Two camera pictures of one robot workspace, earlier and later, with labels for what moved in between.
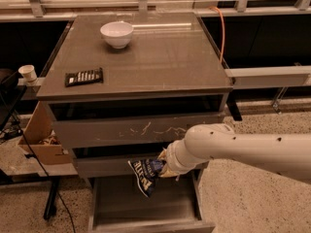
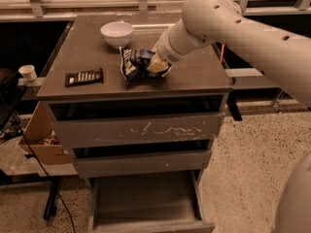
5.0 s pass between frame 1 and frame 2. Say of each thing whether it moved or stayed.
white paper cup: stayed
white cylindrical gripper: moved
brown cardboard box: stayed
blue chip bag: moved
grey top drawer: stayed
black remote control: stayed
